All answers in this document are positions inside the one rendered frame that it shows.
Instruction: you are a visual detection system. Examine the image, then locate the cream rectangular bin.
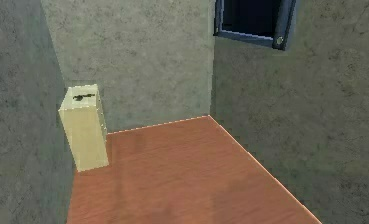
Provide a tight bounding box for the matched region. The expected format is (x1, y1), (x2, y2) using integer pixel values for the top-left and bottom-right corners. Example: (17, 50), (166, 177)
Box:
(58, 83), (110, 173)

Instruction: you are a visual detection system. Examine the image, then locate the small black object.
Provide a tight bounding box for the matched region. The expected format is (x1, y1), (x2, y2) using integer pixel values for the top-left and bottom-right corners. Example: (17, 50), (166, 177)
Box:
(72, 93), (96, 102)

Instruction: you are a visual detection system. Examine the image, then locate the dark blue framed window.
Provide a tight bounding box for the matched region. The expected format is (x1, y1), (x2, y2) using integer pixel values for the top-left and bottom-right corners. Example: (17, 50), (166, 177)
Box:
(213, 0), (298, 52)

